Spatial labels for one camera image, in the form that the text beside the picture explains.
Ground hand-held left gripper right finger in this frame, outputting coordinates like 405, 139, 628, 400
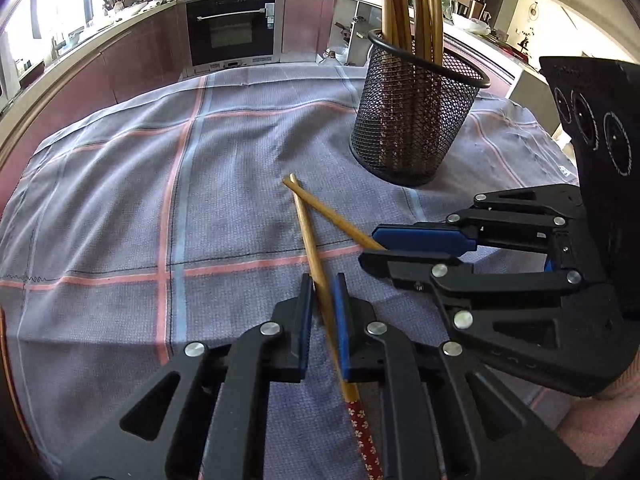
332, 272, 588, 480

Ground red-handled wooden chopstick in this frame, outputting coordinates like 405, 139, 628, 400
282, 177, 390, 252
287, 173, 386, 480

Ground bunch of chopsticks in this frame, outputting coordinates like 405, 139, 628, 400
375, 0, 447, 161

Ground pink base cabinets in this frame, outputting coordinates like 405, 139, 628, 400
0, 2, 188, 201
282, 0, 517, 98

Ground black built-in oven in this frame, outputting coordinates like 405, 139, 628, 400
185, 0, 282, 68

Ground grey checked tablecloth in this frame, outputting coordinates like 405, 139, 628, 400
0, 65, 583, 480

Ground kitchen window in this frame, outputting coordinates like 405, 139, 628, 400
0, 0, 96, 91

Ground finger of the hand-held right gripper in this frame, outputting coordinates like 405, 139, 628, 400
359, 251, 587, 351
372, 184, 586, 261

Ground black mesh holder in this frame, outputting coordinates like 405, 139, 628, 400
350, 29, 492, 187

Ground person's right forearm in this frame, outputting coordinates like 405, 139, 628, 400
552, 360, 640, 480

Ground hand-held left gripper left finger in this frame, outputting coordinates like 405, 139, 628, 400
62, 274, 317, 480

